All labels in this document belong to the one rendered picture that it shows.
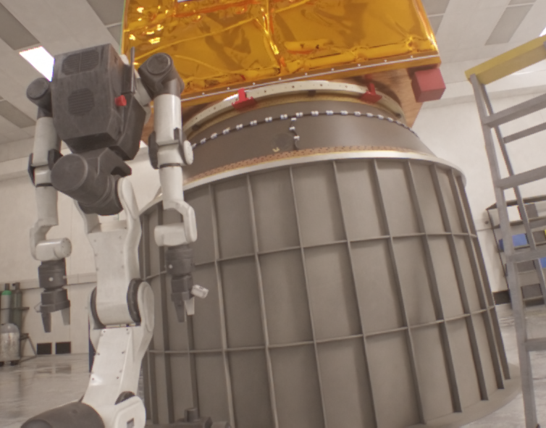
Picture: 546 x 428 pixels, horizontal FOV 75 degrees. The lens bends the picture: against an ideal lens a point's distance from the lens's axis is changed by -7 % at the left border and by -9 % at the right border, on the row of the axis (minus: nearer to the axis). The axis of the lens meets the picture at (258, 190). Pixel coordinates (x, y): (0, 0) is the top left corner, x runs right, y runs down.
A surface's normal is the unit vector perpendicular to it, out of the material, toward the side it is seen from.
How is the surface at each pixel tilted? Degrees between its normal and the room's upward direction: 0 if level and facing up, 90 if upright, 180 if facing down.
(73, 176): 90
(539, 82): 90
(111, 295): 86
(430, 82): 90
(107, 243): 100
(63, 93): 105
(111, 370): 60
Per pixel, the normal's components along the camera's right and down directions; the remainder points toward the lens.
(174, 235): -0.08, -0.11
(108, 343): -0.15, -0.73
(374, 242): 0.14, -0.32
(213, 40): -0.13, -0.36
